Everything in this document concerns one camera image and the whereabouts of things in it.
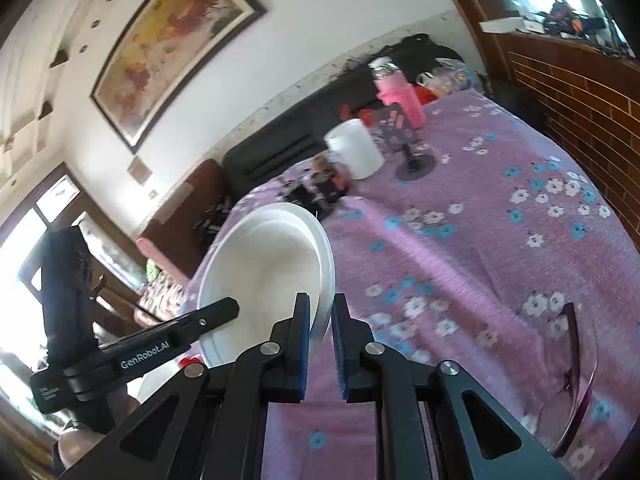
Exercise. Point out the white flat box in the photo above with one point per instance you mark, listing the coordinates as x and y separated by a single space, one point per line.
510 25

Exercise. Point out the clear stemmed glass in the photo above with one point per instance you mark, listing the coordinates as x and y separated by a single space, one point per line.
412 165

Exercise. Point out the wooden window ledge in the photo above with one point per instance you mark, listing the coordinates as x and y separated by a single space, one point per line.
575 100

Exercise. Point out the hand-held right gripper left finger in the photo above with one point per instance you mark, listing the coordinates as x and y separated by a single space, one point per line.
302 350

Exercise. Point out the brown wooden armchair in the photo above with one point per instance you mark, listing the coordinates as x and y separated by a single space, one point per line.
175 210

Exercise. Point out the patterned cushion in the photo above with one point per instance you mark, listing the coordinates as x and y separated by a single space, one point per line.
162 292

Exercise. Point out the purple floral tablecloth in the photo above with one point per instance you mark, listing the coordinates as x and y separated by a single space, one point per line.
475 260

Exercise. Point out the large white bowl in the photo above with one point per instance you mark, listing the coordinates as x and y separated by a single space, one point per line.
265 260

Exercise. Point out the person's left hand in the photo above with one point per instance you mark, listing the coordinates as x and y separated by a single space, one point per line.
75 447

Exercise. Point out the white plastic container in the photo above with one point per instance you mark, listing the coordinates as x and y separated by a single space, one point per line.
357 150

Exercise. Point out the black and orange toy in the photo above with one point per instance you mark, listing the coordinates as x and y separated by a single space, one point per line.
572 15

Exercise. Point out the clear plastic bag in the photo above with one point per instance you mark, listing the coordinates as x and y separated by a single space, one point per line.
457 76

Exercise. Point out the small square wall plaque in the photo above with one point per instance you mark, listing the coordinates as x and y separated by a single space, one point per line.
139 170

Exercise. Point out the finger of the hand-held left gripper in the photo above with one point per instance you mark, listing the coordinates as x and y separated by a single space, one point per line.
210 312

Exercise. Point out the framed wall painting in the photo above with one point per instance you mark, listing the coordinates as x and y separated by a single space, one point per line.
170 35

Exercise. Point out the black sofa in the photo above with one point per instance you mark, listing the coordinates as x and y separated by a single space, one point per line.
280 135

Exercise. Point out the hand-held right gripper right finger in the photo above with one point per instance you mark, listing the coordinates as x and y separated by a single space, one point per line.
340 350

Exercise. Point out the pink water bottle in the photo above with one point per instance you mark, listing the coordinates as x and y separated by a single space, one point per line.
400 97

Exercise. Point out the black cylindrical device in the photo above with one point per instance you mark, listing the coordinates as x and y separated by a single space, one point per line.
307 200

